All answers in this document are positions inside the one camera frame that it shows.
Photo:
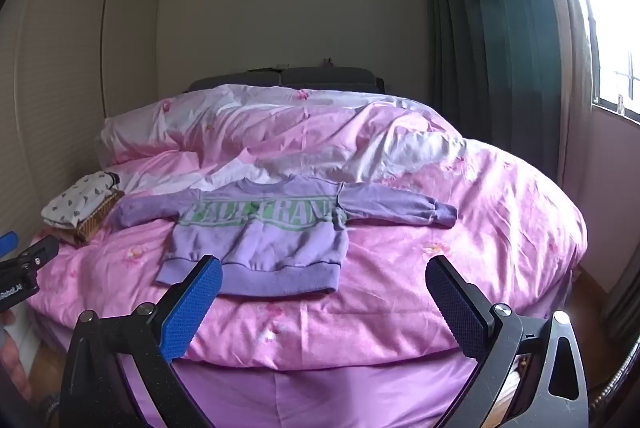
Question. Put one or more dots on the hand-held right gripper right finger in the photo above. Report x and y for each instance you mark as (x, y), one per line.
(457, 308)

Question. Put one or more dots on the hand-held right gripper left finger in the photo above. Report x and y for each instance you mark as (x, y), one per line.
(192, 308)

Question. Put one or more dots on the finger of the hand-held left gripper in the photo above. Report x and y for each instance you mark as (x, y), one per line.
(7, 241)
(39, 250)

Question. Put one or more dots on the purple sweatshirt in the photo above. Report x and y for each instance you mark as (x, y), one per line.
(260, 248)

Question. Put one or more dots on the person's left hand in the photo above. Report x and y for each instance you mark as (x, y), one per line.
(9, 350)

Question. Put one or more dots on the white heart-print garment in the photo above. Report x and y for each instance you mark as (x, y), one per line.
(75, 203)

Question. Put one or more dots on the pink floral duvet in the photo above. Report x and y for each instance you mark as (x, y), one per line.
(400, 283)

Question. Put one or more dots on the brown plaid folded cloth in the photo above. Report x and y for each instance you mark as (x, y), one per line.
(96, 220)

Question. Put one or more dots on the bed with purple sheet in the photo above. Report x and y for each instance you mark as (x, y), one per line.
(325, 398)

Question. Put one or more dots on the sheer beige curtain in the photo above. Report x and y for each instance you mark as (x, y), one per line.
(575, 83)

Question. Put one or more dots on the dark grey headboard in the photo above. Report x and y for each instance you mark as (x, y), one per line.
(325, 78)

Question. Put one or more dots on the dark green curtain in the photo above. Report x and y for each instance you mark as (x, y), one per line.
(480, 33)

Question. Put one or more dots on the window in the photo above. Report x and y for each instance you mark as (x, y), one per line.
(615, 8)

